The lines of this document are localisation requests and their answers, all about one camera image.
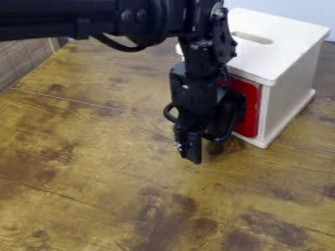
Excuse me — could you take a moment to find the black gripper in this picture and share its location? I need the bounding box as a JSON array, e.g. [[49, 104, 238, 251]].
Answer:
[[169, 63, 245, 165]]

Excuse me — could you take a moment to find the white wooden box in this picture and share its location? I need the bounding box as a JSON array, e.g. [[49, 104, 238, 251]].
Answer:
[[174, 7, 331, 150]]

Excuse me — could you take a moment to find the red drawer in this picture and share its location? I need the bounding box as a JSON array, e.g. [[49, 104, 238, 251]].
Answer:
[[217, 75, 261, 138]]

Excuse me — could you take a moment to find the black metal drawer handle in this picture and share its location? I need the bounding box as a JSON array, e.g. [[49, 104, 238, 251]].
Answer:
[[162, 94, 245, 144]]

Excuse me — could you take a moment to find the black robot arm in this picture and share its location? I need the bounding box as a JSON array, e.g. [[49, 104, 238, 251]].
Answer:
[[0, 0, 244, 164]]

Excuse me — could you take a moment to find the black cable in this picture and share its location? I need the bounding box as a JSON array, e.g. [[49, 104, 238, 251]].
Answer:
[[90, 31, 149, 53]]

